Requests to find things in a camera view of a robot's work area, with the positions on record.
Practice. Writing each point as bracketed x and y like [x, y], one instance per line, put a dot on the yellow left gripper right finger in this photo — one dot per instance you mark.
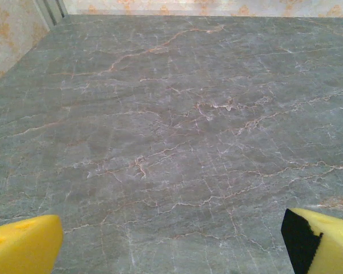
[334, 248]

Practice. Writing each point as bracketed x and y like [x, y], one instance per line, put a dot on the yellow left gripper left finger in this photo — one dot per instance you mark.
[23, 245]

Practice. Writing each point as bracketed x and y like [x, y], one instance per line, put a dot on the aluminium corner post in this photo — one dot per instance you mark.
[50, 11]

